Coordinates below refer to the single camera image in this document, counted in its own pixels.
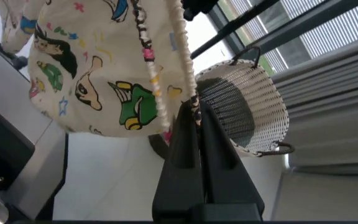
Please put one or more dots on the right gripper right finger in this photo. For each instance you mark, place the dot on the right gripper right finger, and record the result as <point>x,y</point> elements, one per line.
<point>232,193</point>

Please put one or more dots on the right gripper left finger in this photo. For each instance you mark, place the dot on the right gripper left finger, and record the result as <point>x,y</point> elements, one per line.
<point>179,193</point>

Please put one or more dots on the cream printed garment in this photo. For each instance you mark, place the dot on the cream printed garment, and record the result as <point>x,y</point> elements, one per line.
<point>104,46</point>

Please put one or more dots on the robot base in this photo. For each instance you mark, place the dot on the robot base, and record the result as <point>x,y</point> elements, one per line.
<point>11,93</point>

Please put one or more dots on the white laundry basket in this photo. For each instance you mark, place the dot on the white laundry basket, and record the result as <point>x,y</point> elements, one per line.
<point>259,102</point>

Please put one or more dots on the black clothes rack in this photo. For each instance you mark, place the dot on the black clothes rack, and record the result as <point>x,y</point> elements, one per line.
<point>228,26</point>

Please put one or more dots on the beige curtain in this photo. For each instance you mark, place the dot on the beige curtain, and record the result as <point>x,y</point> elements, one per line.
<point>337,109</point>

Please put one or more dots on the window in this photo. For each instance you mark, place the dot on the window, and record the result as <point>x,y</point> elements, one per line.
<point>322,25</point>

